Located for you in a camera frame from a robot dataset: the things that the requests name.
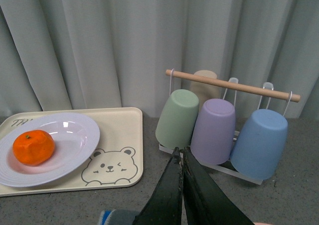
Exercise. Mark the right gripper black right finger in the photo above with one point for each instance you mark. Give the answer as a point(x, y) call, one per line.
point(205, 203)

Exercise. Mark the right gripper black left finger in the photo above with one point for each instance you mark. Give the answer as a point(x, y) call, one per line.
point(165, 205)

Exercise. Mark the white round plate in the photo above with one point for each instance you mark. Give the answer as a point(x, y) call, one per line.
point(75, 135)

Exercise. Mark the orange mandarin fruit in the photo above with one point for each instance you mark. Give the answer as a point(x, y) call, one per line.
point(33, 147)

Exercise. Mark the grey blue cloth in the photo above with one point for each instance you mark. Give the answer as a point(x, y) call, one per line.
point(117, 217)

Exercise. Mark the purple plastic cup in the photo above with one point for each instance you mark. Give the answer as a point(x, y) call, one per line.
point(212, 138)

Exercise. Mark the cream bear tray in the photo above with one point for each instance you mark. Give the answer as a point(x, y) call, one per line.
point(116, 162)

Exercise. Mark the blue plastic cup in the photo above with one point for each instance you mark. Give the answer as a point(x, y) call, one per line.
point(260, 144)

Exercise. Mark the light green plastic cup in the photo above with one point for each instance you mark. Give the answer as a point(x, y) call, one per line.
point(177, 120)

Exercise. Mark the beige plastic cup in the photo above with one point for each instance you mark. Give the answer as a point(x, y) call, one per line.
point(204, 91)

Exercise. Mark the grey curtain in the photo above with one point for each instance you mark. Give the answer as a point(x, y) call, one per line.
point(85, 54)

